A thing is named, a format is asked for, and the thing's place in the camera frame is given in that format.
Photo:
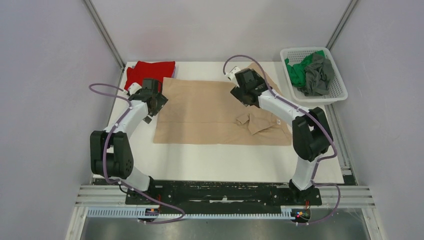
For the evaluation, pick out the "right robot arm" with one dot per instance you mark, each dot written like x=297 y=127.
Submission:
x=311 y=135

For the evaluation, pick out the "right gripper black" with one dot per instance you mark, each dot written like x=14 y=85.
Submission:
x=237 y=91

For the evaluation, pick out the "red folded t-shirt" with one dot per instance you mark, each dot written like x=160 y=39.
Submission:
x=145 y=70

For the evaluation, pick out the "beige t-shirt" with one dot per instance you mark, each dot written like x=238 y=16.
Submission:
x=200 y=112

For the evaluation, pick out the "white plastic basket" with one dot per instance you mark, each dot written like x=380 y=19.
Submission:
x=338 y=91

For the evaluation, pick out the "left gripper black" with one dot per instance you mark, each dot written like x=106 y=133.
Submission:
x=161 y=100

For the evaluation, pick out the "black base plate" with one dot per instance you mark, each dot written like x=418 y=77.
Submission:
x=221 y=197

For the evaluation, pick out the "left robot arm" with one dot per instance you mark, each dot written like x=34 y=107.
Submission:
x=110 y=150

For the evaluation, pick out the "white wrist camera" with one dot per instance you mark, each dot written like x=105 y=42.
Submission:
x=133 y=88
x=231 y=75

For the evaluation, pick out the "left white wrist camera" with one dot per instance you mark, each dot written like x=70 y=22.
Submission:
x=133 y=88

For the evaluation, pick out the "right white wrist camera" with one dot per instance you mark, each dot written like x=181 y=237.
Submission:
x=231 y=75

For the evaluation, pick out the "green t-shirt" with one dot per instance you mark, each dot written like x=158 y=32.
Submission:
x=296 y=71

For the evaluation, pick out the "grey t-shirt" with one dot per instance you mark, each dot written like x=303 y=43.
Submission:
x=319 y=75

